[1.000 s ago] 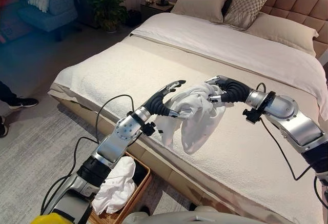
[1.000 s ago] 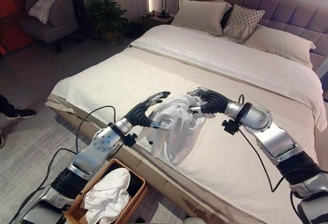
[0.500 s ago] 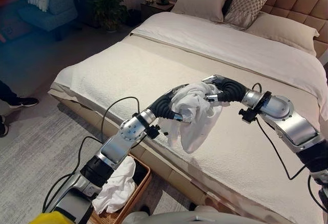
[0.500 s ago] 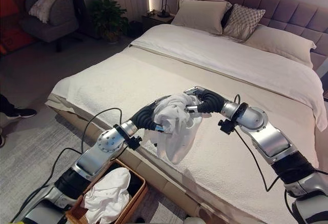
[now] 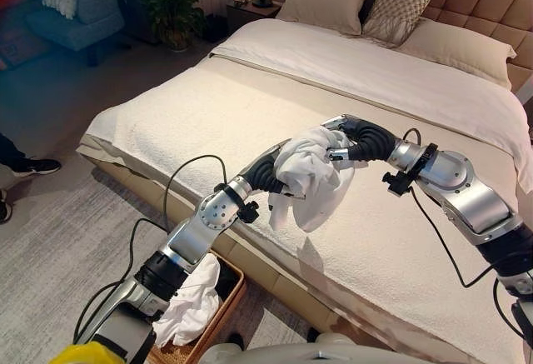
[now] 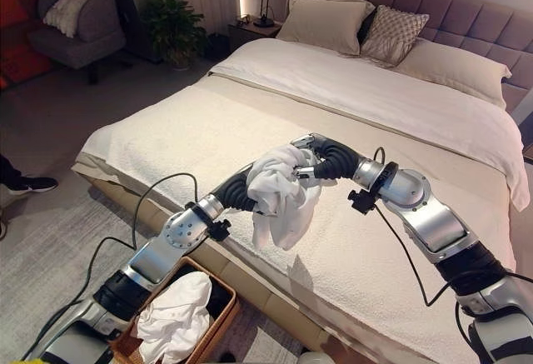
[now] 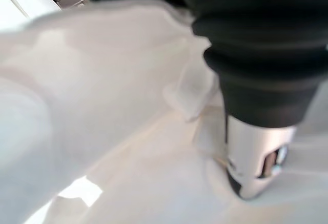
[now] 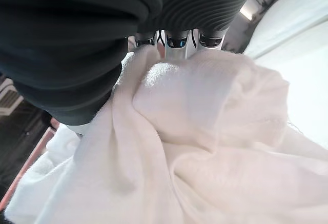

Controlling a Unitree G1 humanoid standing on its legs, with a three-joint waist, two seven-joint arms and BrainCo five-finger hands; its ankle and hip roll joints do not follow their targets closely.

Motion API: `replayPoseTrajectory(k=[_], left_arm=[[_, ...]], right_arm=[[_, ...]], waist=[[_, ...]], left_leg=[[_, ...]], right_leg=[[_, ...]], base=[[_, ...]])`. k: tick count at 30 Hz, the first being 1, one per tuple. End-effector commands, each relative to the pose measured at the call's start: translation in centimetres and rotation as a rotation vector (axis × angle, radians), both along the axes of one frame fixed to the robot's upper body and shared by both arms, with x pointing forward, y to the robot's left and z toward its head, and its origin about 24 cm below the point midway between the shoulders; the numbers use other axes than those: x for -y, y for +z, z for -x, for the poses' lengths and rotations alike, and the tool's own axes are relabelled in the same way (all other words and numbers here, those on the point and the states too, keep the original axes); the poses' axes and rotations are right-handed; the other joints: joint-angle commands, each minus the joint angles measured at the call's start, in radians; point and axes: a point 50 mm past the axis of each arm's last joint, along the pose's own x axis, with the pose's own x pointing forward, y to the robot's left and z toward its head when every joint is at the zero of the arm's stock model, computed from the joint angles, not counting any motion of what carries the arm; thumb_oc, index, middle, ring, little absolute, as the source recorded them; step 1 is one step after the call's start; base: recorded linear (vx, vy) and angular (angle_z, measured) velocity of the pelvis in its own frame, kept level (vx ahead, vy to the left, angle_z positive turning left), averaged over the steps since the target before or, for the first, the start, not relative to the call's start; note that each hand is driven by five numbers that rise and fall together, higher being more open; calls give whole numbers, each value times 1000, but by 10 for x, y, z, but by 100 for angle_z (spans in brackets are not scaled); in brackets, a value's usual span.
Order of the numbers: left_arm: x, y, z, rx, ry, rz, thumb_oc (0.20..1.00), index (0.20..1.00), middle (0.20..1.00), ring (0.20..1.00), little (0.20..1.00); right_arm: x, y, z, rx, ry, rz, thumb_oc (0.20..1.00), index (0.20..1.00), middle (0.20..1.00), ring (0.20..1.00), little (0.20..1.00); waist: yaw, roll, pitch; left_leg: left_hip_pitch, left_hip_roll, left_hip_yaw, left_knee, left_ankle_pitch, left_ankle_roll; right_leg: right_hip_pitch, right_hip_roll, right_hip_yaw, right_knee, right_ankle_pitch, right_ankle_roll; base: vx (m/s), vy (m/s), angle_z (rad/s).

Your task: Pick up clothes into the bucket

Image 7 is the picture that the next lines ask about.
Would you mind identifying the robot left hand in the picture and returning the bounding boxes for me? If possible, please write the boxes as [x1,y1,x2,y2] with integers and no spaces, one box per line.
[76,0,328,199]

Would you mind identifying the white cloth garment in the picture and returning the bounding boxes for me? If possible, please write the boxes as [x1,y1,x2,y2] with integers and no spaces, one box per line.
[0,0,226,224]

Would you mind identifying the white bathtub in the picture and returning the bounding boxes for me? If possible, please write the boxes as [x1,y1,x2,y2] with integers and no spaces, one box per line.
[0,0,62,34]

